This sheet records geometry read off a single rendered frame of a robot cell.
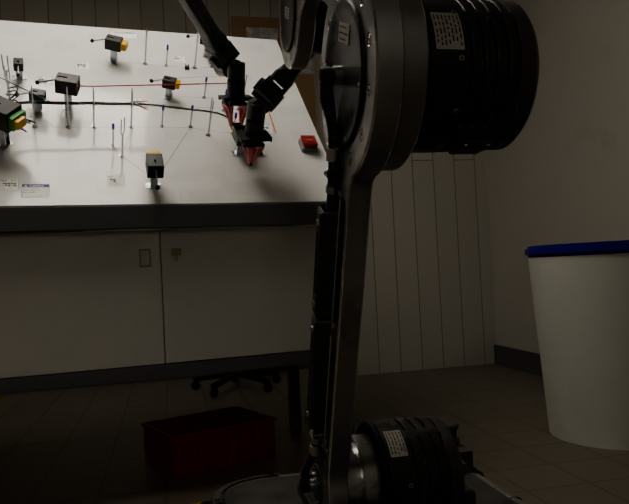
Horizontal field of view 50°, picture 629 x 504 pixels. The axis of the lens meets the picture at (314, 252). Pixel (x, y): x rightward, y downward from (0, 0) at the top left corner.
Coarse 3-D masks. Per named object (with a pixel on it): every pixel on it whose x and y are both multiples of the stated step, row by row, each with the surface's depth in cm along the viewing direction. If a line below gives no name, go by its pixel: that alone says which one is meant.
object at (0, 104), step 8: (0, 96) 191; (0, 104) 188; (8, 104) 189; (16, 104) 190; (0, 112) 186; (8, 112) 186; (0, 120) 187; (0, 128) 189; (8, 128) 189; (0, 136) 195; (8, 136) 196; (0, 144) 197; (8, 144) 198
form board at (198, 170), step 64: (0, 64) 226; (64, 64) 234; (128, 64) 243; (192, 64) 252; (256, 64) 263; (64, 128) 209; (128, 128) 216; (192, 128) 224; (0, 192) 184; (64, 192) 189; (128, 192) 195; (192, 192) 201; (256, 192) 208; (320, 192) 214
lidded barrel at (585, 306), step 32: (544, 256) 239; (576, 256) 228; (608, 256) 222; (544, 288) 241; (576, 288) 229; (608, 288) 223; (544, 320) 243; (576, 320) 230; (608, 320) 223; (544, 352) 246; (576, 352) 231; (608, 352) 224; (544, 384) 251; (576, 384) 232; (608, 384) 225; (576, 416) 233; (608, 416) 225; (608, 448) 226
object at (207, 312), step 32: (192, 256) 200; (224, 256) 203; (256, 256) 207; (288, 256) 210; (192, 288) 200; (224, 288) 203; (256, 288) 206; (288, 288) 210; (192, 320) 199; (224, 320) 203; (256, 320) 206; (288, 320) 209; (192, 352) 199; (224, 352) 202; (256, 352) 206
